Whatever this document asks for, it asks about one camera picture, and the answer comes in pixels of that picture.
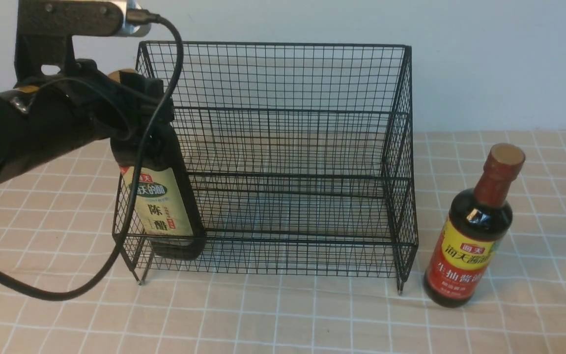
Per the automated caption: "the checkered beige tablecloth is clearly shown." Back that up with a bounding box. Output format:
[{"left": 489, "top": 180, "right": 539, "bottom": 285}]
[{"left": 0, "top": 130, "right": 566, "bottom": 354}]

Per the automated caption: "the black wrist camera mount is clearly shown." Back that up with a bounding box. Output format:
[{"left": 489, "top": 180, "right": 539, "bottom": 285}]
[{"left": 14, "top": 0, "right": 151, "bottom": 84}]

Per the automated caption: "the soy sauce bottle red cap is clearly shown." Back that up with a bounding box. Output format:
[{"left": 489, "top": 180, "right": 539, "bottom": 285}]
[{"left": 423, "top": 143, "right": 526, "bottom": 308}]

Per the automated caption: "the black sleeved left forearm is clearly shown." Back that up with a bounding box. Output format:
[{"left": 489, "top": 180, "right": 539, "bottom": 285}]
[{"left": 0, "top": 88, "right": 105, "bottom": 184}]

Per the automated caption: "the vinegar bottle gold cap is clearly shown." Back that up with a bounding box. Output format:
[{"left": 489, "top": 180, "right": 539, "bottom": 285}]
[{"left": 135, "top": 123, "right": 206, "bottom": 261}]

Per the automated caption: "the black wire mesh shelf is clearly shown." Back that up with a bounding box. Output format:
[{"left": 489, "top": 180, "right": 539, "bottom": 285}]
[{"left": 122, "top": 42, "right": 419, "bottom": 294}]

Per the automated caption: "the black cable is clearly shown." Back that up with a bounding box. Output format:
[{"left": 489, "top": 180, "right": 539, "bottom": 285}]
[{"left": 0, "top": 11, "right": 184, "bottom": 301}]

